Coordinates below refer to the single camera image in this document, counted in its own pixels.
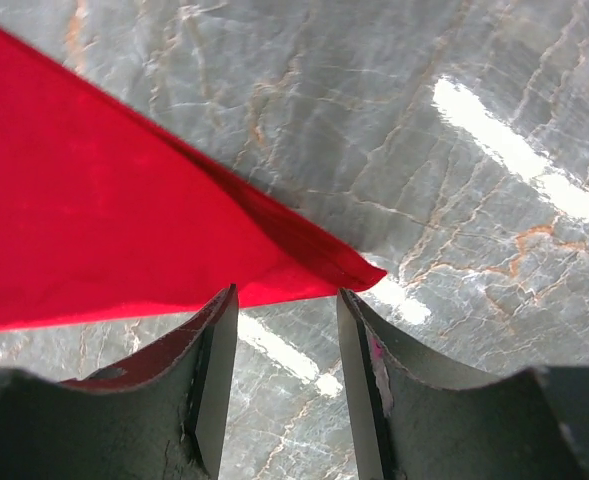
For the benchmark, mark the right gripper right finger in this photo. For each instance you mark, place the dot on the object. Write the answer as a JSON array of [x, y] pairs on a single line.
[[418, 414]]

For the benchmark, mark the red cloth napkin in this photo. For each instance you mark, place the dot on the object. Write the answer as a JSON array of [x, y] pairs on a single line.
[[105, 215]]

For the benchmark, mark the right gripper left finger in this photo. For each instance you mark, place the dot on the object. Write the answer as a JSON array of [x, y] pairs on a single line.
[[159, 413]]

